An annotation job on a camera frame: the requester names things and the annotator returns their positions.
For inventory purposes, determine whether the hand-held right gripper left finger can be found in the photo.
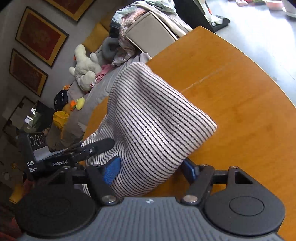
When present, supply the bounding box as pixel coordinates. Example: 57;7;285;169
35;156;121;205

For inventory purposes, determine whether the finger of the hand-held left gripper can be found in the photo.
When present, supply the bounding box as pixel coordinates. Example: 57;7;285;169
66;138;115;163

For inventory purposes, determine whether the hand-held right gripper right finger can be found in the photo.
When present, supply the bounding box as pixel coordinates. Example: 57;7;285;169
181;158;257;205

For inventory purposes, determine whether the striped knit sweater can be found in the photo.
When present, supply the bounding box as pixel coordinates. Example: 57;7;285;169
81;61;218;200

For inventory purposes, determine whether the pile of mixed clothes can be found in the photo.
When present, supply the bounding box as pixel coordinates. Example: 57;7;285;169
109;0;192;40

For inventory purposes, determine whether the glass fish tank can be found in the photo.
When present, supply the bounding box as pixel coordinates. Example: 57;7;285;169
22;101;55;139

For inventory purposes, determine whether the yellow plush toy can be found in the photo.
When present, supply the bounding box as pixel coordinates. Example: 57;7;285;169
52;111;70;130

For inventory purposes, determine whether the grey covered sofa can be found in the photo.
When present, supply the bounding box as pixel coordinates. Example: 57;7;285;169
50;10;192;144

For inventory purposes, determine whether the black cap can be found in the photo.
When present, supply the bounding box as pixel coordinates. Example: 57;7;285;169
54;90;68;111

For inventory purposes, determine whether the pink garment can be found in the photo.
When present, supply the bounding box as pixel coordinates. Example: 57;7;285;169
91;64;112;86

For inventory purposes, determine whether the white plush duck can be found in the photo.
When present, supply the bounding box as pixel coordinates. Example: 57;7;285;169
69;44;102;92

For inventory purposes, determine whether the red gold framed picture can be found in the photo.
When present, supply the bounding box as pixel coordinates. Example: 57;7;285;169
9;48;49;97
15;6;70;67
44;0;96;22

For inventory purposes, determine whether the pale floral cloth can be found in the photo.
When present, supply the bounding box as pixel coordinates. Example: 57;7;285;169
112;38;141;66

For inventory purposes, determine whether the grey neck pillow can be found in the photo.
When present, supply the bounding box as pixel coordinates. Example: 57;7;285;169
102;37;119;58

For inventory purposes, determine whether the yellow sofa cushion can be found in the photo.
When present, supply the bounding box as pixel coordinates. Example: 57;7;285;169
82;23;109;52
99;15;116;29

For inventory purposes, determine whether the white stick vacuum cleaner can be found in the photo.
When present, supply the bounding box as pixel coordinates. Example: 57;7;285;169
196;0;230;30

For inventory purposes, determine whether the pink flower pot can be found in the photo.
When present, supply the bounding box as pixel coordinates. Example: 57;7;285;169
265;0;285;11

